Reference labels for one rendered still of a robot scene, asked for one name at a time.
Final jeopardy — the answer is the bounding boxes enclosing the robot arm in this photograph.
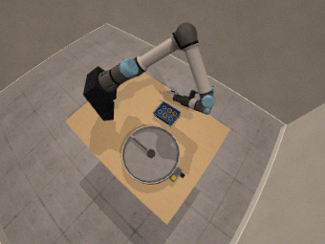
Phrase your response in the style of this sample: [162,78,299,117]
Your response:
[98,23,215,115]

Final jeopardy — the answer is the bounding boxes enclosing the blue rectangular crate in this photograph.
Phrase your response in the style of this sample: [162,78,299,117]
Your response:
[154,101,181,127]

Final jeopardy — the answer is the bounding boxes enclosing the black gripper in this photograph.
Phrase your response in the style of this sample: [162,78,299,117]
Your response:
[167,90,198,110]

